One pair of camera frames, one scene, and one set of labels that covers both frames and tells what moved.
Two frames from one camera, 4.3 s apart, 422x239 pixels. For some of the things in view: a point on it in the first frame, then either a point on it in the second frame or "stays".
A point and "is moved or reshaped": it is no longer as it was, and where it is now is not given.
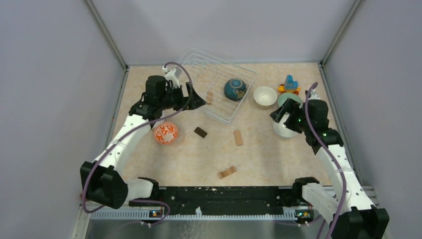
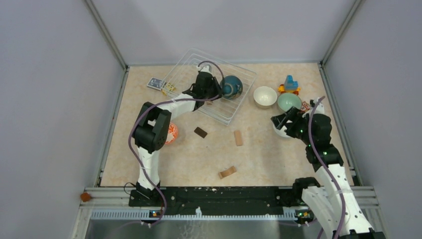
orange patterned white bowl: x=165 y=133 stays
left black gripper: x=183 y=100 -> x=214 y=83
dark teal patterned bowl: x=235 y=88 is moved or reshaped
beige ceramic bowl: x=264 y=96 stays
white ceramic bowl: x=280 y=129 stays
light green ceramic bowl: x=282 y=97 stays
